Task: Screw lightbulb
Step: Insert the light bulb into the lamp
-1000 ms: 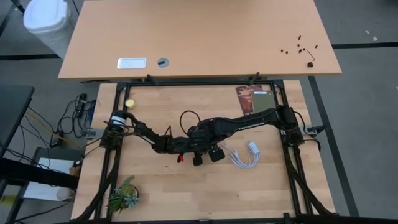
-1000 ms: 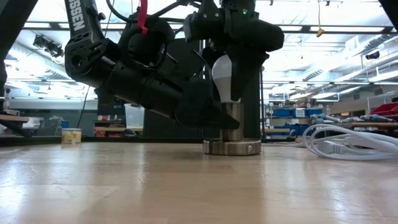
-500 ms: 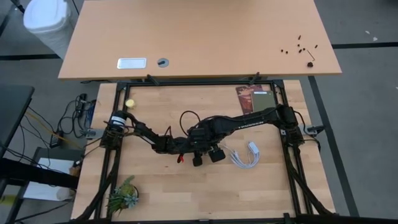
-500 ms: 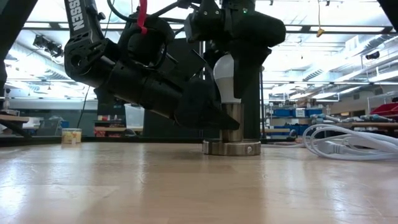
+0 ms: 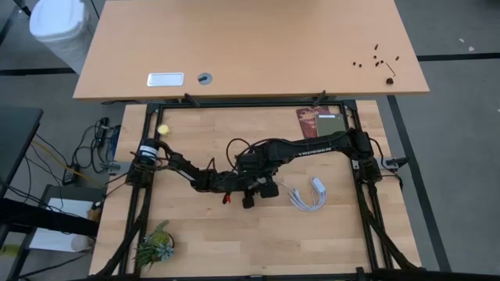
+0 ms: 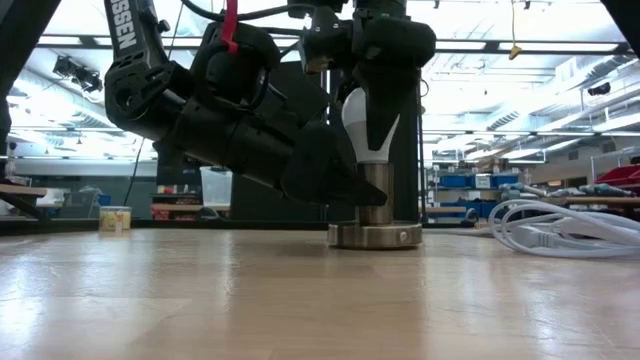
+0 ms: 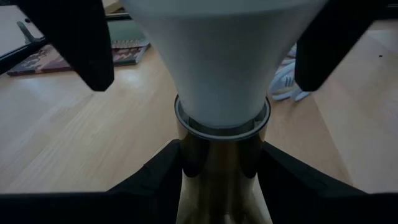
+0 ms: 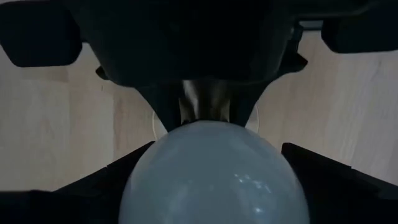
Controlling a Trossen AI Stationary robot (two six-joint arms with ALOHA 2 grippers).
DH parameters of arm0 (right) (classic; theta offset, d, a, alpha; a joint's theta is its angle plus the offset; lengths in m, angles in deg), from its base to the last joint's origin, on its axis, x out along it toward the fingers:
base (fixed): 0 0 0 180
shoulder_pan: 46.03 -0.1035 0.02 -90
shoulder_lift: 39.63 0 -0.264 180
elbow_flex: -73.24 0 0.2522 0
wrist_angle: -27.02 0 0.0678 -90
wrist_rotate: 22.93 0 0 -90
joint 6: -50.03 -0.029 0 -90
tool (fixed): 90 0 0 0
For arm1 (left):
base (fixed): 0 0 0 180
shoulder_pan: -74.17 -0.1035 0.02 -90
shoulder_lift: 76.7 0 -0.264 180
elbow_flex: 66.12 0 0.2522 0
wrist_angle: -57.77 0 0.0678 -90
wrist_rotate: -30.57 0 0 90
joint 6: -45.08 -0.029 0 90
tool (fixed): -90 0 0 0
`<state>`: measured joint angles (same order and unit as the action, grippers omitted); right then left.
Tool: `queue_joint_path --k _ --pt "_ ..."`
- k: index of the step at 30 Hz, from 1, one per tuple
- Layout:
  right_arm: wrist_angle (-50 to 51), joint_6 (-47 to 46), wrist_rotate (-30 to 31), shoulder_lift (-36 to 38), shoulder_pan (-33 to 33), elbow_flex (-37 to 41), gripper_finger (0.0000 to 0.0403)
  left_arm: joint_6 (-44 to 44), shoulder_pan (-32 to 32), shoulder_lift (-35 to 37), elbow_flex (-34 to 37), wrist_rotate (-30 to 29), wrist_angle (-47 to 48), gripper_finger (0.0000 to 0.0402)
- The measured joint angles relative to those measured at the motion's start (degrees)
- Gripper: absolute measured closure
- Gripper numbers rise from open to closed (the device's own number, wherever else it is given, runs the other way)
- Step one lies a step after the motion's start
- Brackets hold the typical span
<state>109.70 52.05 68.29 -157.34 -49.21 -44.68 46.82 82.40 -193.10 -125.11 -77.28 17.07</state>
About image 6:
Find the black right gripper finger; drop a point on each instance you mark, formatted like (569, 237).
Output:
(382, 105)

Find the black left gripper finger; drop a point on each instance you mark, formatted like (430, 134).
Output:
(355, 187)

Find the white lightbulb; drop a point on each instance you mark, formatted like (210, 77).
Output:
(352, 120)

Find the brushed metal lamp socket base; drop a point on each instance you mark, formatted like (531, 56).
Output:
(375, 235)

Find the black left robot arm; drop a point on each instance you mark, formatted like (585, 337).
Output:
(150, 100)

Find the black vertical pole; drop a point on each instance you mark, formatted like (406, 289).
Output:
(422, 165)

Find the blue storage bin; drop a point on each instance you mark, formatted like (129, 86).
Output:
(454, 181)
(505, 180)

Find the clear plastic bin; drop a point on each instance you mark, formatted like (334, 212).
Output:
(212, 192)

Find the black monitor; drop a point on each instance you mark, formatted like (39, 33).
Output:
(192, 176)

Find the grey power tool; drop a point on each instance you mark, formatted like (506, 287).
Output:
(520, 190)

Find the small yellow jar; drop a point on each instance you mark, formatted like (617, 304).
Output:
(115, 219)

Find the long wooden workbench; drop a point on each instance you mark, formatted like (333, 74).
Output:
(600, 201)

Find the black ceiling-mounted device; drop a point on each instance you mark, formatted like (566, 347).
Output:
(80, 76)

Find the red storage bin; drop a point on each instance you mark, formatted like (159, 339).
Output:
(622, 176)

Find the wooden workbench with black leg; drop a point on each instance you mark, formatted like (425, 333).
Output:
(20, 190)

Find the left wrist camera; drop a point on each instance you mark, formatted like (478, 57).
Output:
(300, 100)

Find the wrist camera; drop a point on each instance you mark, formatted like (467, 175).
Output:
(300, 100)
(325, 40)

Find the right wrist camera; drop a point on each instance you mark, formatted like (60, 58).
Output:
(325, 40)

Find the small black ceiling camera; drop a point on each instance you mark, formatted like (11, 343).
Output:
(599, 89)

